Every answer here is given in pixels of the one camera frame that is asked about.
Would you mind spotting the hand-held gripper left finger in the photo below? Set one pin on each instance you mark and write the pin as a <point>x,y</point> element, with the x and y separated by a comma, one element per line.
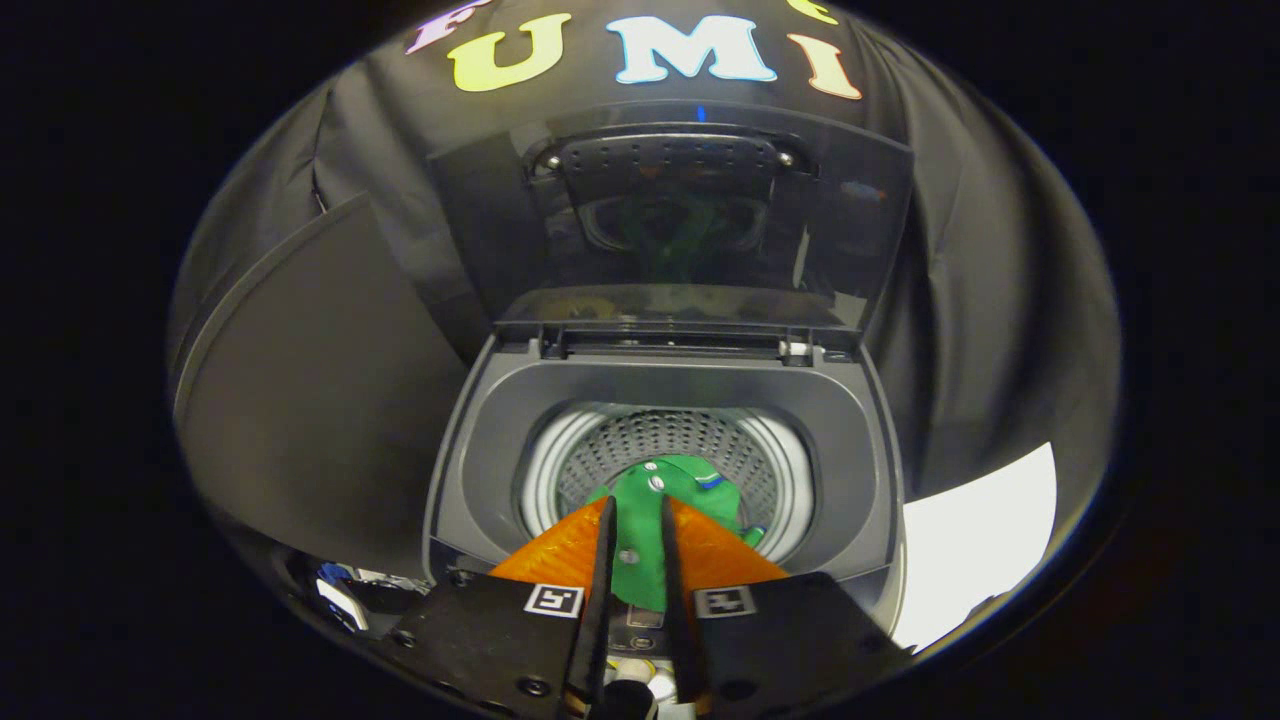
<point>598,620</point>

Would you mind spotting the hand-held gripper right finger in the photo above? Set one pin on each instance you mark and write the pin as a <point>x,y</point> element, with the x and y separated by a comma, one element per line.
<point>678,620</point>

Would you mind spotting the green polo shirt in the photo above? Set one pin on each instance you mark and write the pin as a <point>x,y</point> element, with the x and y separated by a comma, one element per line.
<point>690,490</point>

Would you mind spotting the grey washing machine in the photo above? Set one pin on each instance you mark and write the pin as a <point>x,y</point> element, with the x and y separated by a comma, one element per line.
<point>500,450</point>

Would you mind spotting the small white object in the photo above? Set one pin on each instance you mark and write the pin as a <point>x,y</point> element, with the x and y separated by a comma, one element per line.
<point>342,603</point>

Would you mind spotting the white paper sheet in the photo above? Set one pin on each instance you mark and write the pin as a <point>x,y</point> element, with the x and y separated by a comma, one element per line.
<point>970,550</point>

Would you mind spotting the grey cabinet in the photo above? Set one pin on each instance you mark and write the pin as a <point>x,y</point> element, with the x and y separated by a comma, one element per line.
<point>320,400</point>

